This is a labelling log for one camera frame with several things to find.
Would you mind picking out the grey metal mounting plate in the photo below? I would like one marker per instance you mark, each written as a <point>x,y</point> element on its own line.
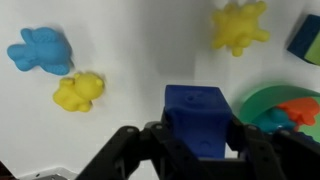
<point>59,173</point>

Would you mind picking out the yellow bear toy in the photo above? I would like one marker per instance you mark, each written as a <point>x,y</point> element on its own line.
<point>77,93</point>

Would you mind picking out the teal toy in bowl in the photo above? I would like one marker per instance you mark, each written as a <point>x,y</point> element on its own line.
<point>273,120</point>

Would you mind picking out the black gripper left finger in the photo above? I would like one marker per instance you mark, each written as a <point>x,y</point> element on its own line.
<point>122,154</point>

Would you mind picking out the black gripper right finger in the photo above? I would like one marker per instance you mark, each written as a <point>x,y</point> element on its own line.
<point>281,155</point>

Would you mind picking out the yellow spiky toy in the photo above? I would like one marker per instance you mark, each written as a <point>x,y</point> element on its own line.
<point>236,27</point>

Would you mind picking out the orange toy in bowl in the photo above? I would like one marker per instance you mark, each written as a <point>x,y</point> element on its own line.
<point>301,110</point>

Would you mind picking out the green translucent bowl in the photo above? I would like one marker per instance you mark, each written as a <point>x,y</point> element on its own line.
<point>269,97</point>

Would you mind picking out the dark blue cube block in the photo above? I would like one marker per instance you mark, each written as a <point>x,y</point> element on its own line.
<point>199,116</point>

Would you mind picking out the light blue bear toy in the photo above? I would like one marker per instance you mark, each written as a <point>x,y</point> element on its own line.
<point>43,47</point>

